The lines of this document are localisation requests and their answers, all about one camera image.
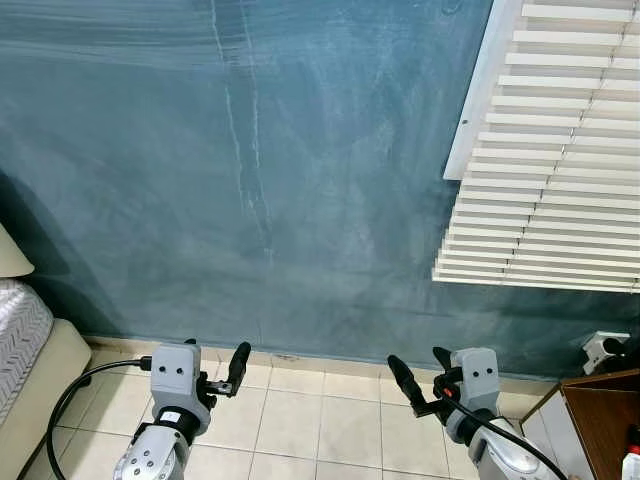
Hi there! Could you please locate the cream bed base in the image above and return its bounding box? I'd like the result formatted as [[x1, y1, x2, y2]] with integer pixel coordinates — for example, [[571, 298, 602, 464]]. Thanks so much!
[[0, 318, 93, 480]]

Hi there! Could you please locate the wooden cabinet with white sides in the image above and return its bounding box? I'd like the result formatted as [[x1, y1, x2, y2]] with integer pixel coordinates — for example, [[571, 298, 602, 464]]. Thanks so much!
[[520, 368, 640, 480]]

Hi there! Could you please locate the white patterned mattress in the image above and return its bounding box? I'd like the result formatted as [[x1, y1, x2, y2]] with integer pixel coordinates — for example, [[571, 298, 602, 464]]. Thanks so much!
[[0, 279, 55, 427]]

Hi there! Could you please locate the white bottle with red cap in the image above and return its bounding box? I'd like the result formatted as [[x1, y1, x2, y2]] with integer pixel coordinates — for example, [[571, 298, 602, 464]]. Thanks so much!
[[622, 428, 640, 480]]

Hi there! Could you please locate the white slatted window blind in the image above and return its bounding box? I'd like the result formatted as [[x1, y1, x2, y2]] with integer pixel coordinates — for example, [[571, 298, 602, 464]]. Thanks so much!
[[432, 0, 640, 294]]

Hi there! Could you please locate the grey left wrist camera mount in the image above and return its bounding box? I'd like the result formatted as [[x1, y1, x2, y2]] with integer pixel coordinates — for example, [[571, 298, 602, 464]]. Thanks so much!
[[150, 343, 213, 411]]

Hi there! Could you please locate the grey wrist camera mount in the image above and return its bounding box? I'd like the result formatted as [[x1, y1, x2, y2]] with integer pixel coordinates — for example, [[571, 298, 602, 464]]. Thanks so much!
[[450, 348, 501, 416], [150, 343, 213, 411]]

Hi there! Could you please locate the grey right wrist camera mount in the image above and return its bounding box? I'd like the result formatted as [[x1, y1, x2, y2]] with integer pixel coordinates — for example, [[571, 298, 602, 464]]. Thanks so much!
[[450, 348, 501, 416]]

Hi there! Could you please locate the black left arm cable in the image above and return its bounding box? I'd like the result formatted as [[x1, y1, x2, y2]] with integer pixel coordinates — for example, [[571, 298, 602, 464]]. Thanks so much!
[[45, 357, 153, 480]]

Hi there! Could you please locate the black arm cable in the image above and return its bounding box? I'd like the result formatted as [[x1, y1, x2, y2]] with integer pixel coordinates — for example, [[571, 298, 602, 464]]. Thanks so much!
[[45, 357, 153, 480], [438, 383, 567, 480]]

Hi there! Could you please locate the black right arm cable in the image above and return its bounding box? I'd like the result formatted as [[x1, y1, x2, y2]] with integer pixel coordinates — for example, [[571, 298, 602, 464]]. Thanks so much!
[[438, 383, 567, 480]]

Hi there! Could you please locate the white wall socket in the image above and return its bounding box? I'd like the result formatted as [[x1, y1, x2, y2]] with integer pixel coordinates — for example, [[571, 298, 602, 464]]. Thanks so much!
[[583, 331, 633, 377]]

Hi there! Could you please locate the white window frame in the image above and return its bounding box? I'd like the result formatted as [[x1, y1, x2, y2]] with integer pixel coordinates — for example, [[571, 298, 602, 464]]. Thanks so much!
[[443, 0, 523, 182]]

